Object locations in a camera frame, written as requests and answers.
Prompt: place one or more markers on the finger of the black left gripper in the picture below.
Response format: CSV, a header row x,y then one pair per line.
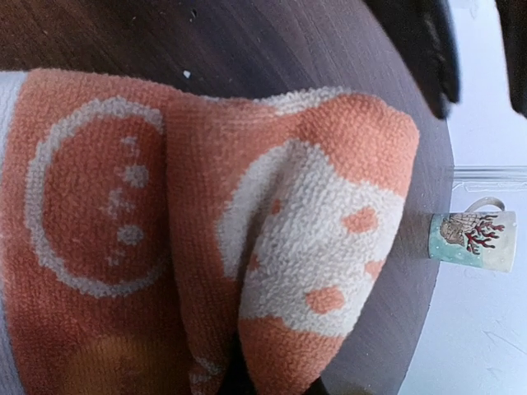
x,y
422,32
512,14

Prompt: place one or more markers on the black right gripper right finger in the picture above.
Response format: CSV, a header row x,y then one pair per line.
x,y
317,388

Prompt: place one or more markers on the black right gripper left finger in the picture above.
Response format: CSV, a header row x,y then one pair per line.
x,y
234,370

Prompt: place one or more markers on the orange bunny pattern towel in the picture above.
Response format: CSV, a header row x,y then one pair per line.
x,y
147,234

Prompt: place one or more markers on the cream patterned ceramic mug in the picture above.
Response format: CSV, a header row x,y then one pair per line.
x,y
483,236

